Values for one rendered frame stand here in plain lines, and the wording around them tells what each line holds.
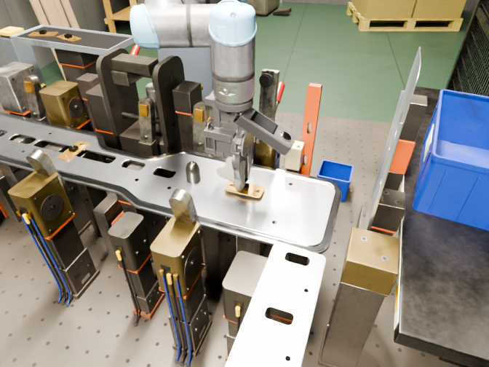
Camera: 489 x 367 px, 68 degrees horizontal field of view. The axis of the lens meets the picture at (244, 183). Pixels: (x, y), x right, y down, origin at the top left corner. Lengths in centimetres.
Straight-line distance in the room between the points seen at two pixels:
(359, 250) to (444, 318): 15
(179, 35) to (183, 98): 28
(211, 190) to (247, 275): 23
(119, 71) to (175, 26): 34
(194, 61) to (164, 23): 67
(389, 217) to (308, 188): 20
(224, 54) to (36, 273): 82
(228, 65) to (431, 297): 49
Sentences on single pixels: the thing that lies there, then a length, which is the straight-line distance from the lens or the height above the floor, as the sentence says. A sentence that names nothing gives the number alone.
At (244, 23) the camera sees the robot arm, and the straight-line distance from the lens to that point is 61.
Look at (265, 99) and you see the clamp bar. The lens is 84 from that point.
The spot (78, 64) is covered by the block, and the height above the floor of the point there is 109.
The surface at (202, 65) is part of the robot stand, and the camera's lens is 137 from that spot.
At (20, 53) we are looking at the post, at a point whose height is 109.
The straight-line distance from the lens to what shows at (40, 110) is 124.
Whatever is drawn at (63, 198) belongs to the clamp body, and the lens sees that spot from 90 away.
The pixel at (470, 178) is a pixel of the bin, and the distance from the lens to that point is 74.
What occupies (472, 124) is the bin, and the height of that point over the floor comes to 109.
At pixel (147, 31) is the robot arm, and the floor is 132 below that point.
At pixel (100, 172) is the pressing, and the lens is 92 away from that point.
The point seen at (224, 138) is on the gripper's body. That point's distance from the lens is 69.
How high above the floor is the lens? 152
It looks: 39 degrees down
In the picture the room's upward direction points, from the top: straight up
